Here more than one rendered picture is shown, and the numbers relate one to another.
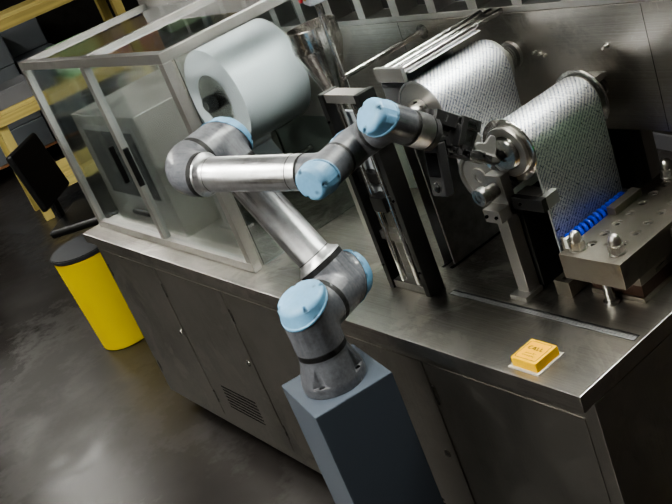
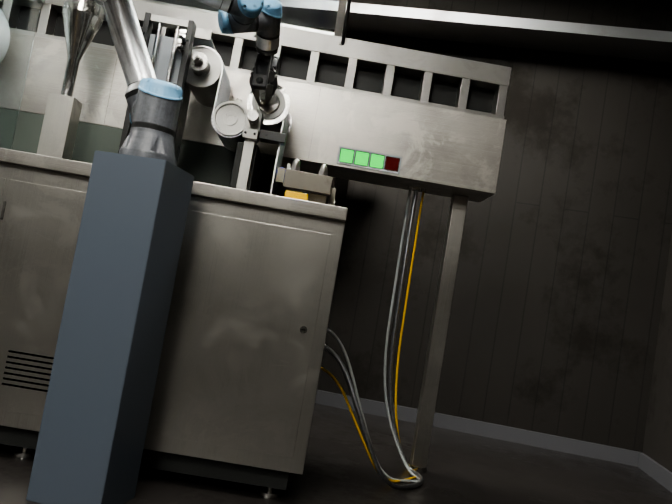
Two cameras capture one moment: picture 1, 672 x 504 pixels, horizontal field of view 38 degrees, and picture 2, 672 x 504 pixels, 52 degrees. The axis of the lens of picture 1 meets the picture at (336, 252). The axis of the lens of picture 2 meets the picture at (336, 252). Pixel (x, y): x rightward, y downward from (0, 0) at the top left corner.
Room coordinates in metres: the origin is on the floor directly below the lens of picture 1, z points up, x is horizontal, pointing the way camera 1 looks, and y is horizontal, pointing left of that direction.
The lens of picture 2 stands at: (0.55, 1.51, 0.61)
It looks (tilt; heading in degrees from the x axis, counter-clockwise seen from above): 4 degrees up; 298
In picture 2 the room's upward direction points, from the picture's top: 10 degrees clockwise
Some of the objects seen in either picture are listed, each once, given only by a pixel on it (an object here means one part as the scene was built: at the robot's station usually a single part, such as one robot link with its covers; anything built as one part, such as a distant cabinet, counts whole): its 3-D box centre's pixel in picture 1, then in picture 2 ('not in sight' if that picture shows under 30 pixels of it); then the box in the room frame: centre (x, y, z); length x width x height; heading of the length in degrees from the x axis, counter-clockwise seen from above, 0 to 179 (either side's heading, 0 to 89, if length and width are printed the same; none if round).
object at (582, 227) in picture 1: (598, 218); not in sight; (1.91, -0.57, 1.03); 0.21 x 0.04 x 0.03; 119
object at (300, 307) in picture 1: (310, 316); (157, 104); (1.91, 0.10, 1.07); 0.13 x 0.12 x 0.14; 138
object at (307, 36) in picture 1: (314, 35); (84, 9); (2.60, -0.16, 1.50); 0.14 x 0.14 x 0.06
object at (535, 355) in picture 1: (534, 355); (296, 197); (1.67, -0.30, 0.91); 0.07 x 0.07 x 0.02; 29
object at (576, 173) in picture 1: (581, 182); (280, 152); (1.93, -0.56, 1.11); 0.23 x 0.01 x 0.18; 119
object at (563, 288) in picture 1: (602, 256); not in sight; (1.93, -0.56, 0.92); 0.28 x 0.04 x 0.04; 119
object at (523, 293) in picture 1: (508, 237); (247, 155); (1.93, -0.37, 1.05); 0.06 x 0.05 x 0.31; 119
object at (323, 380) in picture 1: (327, 361); (150, 145); (1.90, 0.11, 0.95); 0.15 x 0.15 x 0.10
